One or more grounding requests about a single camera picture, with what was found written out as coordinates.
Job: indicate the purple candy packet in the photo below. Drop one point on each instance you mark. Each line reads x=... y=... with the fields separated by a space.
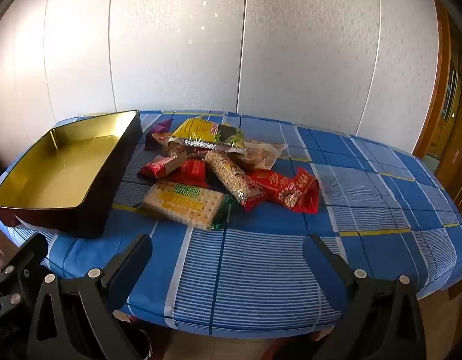
x=156 y=135

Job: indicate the clear brown pastry packet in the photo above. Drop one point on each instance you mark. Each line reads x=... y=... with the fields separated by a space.
x=261 y=155

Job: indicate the grain bar packet red ends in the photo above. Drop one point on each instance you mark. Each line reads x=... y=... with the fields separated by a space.
x=231 y=178

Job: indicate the red patterned snack packet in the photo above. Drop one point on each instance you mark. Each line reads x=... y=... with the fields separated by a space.
x=193 y=170

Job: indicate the red packet with gold characters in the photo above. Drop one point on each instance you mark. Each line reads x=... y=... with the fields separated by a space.
x=290 y=191

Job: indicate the blue plaid tablecloth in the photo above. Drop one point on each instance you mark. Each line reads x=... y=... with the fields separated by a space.
x=272 y=262

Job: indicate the black and gold tin box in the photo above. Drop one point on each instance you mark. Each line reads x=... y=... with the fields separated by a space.
x=66 y=165

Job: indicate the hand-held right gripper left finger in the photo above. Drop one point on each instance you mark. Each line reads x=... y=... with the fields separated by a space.
x=135 y=262

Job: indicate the cracker packet with green ends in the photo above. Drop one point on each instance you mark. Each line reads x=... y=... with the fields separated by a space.
x=182 y=202

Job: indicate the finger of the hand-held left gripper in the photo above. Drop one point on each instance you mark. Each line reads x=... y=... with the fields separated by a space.
x=24 y=255

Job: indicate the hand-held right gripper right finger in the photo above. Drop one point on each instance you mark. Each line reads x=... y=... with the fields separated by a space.
x=313 y=258

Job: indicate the red and white pie packet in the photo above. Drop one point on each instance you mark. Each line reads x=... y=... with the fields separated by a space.
x=161 y=165

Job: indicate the yellow and green snack bag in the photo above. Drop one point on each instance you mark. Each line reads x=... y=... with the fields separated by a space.
x=201 y=129

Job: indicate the wooden door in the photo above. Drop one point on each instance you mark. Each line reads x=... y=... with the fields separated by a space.
x=452 y=120

